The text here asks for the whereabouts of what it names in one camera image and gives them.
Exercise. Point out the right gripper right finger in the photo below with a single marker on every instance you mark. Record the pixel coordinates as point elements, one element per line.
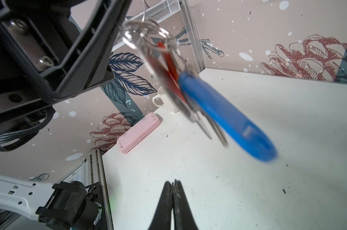
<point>183,218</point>

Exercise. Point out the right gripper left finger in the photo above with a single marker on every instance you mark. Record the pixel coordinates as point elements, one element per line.
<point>162,216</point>

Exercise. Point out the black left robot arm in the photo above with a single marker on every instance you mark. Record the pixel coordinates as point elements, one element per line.
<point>60,206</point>

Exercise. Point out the red capped key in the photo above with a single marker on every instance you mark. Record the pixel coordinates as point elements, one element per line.
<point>163,66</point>

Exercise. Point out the blue capped key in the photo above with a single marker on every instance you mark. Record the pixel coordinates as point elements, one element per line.
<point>239,127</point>

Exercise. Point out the white ceramic mug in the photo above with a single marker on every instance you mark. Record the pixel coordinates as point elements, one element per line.
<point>162,100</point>

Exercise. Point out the pink rectangular tray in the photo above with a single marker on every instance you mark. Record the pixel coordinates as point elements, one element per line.
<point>138,132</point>

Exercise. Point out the split keyring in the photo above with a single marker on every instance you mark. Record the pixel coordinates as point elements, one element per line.
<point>141,35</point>

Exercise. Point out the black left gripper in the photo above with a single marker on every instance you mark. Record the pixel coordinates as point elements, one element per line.
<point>45,58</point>

